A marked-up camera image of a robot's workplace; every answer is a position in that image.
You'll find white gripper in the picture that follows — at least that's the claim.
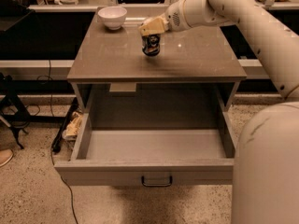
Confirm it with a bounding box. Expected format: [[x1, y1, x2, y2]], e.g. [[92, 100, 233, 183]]
[[138, 0, 190, 36]]

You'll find blue pepsi can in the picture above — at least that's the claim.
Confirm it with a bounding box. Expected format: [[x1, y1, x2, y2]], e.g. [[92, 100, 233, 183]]
[[142, 35, 161, 56]]

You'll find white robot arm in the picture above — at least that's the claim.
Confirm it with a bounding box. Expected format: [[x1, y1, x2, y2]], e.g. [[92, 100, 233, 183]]
[[139, 0, 299, 224]]

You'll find grey cabinet with counter top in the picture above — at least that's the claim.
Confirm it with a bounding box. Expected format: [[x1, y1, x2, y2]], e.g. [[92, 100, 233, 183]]
[[66, 5, 248, 114]]

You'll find grey open top drawer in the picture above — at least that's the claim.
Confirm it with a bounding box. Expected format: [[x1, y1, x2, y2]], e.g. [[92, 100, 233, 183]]
[[55, 87, 235, 186]]

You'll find white ceramic bowl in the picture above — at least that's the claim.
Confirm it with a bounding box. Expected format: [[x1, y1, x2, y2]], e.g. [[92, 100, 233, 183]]
[[97, 7, 127, 30]]

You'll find black power strip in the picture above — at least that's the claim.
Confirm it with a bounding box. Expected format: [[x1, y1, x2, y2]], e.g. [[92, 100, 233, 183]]
[[51, 98, 78, 153]]

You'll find crumpled paper trash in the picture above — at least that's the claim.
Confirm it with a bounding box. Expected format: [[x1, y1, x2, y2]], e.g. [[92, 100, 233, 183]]
[[62, 111, 82, 141]]

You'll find black metal stand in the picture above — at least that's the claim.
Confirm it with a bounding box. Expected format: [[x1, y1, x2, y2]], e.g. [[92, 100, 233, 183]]
[[0, 73, 65, 153]]

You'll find tan shoe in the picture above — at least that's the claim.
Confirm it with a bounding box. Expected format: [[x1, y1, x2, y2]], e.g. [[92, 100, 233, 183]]
[[0, 149, 13, 167]]

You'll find black power cable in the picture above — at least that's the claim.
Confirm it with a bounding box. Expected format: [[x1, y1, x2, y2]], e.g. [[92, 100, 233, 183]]
[[36, 59, 79, 224]]

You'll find black drawer handle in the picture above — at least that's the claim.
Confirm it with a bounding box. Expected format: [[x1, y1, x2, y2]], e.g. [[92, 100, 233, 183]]
[[141, 176, 173, 188]]

